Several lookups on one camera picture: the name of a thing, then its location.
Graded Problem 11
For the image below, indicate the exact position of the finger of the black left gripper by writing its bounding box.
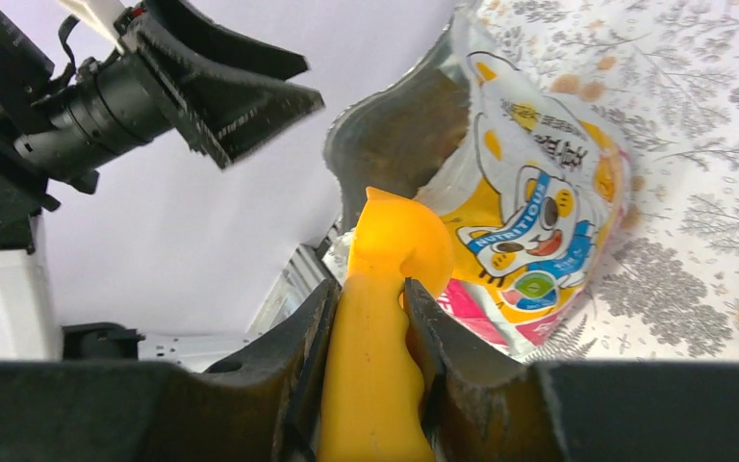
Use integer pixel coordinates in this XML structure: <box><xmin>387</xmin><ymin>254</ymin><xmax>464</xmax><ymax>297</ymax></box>
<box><xmin>123</xmin><ymin>25</ymin><xmax>324</xmax><ymax>169</ymax></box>
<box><xmin>144</xmin><ymin>0</ymin><xmax>308</xmax><ymax>81</ymax></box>

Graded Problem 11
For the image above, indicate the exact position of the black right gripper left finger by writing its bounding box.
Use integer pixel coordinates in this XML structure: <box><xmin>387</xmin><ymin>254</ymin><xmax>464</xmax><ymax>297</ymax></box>
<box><xmin>0</xmin><ymin>280</ymin><xmax>339</xmax><ymax>461</ymax></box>

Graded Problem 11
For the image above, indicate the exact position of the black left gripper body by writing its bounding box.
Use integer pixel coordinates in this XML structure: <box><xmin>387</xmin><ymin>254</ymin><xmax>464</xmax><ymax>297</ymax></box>
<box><xmin>12</xmin><ymin>28</ymin><xmax>174</xmax><ymax>194</ymax></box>

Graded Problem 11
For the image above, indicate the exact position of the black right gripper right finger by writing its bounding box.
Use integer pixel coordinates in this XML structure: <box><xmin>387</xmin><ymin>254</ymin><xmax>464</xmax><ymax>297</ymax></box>
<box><xmin>403</xmin><ymin>279</ymin><xmax>739</xmax><ymax>461</ymax></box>

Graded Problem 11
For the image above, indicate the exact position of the yellow plastic scoop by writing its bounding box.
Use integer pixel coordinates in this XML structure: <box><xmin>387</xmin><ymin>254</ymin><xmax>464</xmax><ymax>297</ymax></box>
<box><xmin>317</xmin><ymin>187</ymin><xmax>453</xmax><ymax>461</ymax></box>

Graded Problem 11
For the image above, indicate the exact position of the pet food bag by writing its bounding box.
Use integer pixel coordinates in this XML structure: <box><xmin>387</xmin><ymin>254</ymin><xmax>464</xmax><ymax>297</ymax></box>
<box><xmin>323</xmin><ymin>2</ymin><xmax>629</xmax><ymax>358</ymax></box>

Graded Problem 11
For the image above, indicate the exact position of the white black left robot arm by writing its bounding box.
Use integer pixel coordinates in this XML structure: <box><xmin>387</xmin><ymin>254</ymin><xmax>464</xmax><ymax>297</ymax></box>
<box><xmin>0</xmin><ymin>1</ymin><xmax>324</xmax><ymax>361</ymax></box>

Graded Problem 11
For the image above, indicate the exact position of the floral table mat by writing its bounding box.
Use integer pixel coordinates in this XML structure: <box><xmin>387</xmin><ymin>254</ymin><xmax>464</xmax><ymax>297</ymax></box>
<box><xmin>476</xmin><ymin>1</ymin><xmax>739</xmax><ymax>361</ymax></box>

